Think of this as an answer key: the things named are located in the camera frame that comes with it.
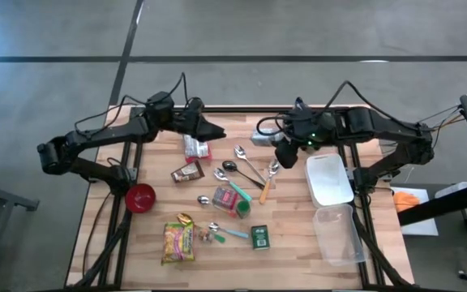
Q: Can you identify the left arm's black gripper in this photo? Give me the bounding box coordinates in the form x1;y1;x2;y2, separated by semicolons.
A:
175;114;227;143

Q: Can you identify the right arm's black gripper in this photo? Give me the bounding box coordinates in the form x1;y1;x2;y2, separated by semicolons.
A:
284;107;336;149

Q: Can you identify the red ramen noodle packet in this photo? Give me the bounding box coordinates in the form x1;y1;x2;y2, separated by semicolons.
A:
182;134;212;164

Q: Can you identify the all-silver metal spoon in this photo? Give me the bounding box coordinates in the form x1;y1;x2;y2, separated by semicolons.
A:
233;144;268;184

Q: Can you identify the brown snack packet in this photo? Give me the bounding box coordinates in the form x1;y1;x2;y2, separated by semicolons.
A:
170;160;206;183

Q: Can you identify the spice jar with white lid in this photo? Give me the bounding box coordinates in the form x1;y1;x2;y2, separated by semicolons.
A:
251;128;284;148

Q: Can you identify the red smoked paprika tin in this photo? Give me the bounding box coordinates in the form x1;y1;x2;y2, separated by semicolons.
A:
211;186;242;217

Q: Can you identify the silver spoon with wooden handle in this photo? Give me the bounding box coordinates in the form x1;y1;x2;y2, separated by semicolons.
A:
259;158;281;205

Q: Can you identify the spice jar with green lid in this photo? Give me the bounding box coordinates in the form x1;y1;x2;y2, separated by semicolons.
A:
235;199;252;220

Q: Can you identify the yellow ramen noodle packet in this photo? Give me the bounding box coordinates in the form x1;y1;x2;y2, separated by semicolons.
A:
161;221;197;266

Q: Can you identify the white plastic bin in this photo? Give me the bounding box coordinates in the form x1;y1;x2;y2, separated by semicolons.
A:
303;152;355;208

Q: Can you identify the red bowl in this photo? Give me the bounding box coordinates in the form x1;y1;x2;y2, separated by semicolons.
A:
124;182;157;214

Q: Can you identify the green spice tin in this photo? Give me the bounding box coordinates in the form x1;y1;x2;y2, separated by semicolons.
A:
251;224;272;251

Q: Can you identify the clear plastic bin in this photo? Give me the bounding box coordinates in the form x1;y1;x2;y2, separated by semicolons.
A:
312;204;367;268

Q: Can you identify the orange object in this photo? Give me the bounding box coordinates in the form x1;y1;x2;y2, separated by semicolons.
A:
392;191;422;213

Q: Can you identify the white paper sheet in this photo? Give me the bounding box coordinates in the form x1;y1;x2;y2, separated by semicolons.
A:
390;186;439;237

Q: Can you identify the black slanted beam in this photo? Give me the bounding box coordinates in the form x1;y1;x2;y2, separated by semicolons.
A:
397;178;467;228

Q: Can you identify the clear storage container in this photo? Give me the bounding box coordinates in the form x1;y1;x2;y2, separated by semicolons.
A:
434;181;467;200

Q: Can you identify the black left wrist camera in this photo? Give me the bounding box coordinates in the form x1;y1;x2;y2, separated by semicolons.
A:
183;96;205;117

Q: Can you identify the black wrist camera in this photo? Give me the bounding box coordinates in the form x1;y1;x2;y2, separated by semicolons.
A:
183;96;205;117
274;139;300;170

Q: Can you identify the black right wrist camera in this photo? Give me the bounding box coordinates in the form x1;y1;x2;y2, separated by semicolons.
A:
274;139;300;170

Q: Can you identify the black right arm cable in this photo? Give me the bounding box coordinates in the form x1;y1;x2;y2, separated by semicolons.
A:
325;79;423;131

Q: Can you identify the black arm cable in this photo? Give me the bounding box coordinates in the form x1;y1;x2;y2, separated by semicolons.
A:
325;79;423;131
74;71;190;135

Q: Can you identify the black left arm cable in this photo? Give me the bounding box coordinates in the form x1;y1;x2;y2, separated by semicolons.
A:
74;71;190;135

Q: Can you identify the cable bundle to desk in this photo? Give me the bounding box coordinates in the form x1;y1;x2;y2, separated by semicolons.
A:
418;104;464;135

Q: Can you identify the brown cable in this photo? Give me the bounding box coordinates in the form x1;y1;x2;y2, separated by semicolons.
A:
81;191;112;277

